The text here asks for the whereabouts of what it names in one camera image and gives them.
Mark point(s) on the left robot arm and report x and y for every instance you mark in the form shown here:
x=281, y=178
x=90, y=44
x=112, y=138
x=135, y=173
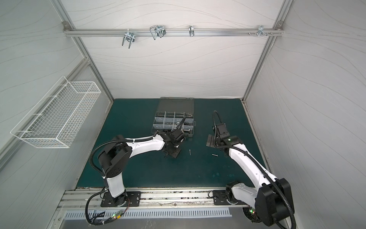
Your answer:
x=111, y=158

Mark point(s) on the metal u-bolt clamp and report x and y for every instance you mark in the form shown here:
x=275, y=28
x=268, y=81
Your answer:
x=128, y=38
x=157, y=31

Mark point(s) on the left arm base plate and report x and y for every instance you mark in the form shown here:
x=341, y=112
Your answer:
x=128, y=198

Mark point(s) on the grey compartment organizer box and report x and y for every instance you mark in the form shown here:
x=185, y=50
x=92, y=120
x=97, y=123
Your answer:
x=171, y=111

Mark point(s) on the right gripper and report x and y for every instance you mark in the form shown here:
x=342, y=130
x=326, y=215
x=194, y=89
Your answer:
x=211, y=141

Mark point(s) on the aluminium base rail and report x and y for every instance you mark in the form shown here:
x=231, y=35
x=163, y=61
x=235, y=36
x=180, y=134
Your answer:
x=151, y=198

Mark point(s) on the small metal bracket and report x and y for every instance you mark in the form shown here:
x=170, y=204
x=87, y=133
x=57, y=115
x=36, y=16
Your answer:
x=191, y=31

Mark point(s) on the white vent strip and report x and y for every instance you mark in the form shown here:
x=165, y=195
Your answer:
x=189, y=213

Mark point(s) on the green table mat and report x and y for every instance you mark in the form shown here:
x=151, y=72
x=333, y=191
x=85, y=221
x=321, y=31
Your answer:
x=134, y=118

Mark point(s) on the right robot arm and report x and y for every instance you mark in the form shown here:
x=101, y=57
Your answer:
x=270, y=199

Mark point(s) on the aluminium crossbar rail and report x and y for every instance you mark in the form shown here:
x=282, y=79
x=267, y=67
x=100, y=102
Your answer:
x=169, y=32

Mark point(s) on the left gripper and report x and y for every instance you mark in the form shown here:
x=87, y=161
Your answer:
x=176, y=154

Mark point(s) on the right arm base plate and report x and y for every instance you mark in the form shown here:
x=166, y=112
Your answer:
x=223, y=197

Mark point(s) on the right metal rail clamp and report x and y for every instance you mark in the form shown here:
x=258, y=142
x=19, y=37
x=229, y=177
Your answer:
x=261, y=31

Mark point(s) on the white wire basket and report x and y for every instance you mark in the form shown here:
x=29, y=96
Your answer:
x=56, y=119

